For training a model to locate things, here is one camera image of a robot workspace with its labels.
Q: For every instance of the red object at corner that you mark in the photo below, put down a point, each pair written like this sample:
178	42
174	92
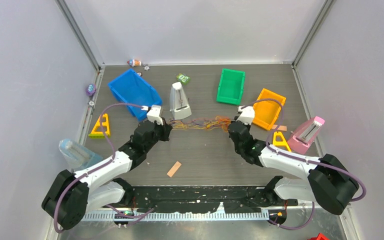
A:
320	236

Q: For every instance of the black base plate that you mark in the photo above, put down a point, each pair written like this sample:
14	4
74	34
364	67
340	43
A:
199	199

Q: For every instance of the left yellow triangle block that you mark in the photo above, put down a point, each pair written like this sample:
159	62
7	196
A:
101	126

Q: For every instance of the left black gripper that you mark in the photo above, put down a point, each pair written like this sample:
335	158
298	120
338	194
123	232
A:
164	129

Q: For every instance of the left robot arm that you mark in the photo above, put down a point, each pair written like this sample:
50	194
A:
73	194

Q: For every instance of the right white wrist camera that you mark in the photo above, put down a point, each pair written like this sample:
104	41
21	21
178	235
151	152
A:
246	114

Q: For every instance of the yellow triangle block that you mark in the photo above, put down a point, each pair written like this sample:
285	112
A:
101	126
280	141

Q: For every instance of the tan wooden stick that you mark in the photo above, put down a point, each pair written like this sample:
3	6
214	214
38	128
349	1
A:
174	169

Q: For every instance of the purple small toy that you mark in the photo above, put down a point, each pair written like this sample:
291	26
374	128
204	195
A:
91	90

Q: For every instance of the blue plastic bin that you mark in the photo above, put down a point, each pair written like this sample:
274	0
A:
131	88

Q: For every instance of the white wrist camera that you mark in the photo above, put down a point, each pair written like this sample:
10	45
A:
154	114
246	114

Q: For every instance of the small figurine toy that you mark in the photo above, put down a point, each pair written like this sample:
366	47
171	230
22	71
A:
134	63

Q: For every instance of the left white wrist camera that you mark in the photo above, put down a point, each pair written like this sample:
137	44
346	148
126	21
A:
154	114

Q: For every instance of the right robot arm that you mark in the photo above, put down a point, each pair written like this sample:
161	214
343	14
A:
322	180

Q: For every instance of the white metronome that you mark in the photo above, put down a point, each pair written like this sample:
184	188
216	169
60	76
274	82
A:
178	102

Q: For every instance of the tan block by bin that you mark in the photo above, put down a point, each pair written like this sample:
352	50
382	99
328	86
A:
279	127

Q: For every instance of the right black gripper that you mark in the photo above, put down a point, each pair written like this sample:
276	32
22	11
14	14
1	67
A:
249	126

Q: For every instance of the pink metronome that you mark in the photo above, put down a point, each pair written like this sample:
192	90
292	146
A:
302	138

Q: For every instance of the green number tile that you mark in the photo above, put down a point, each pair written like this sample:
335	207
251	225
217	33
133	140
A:
183	79

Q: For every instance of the green plastic bin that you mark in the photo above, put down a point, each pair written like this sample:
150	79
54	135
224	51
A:
231	86

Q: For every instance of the blue transparent metronome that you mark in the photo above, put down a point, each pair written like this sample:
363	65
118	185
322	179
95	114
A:
77	156

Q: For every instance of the orange plastic bin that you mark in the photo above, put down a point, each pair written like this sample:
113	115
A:
267	112

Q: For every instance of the right yellow triangle block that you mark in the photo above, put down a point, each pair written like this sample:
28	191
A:
280	141

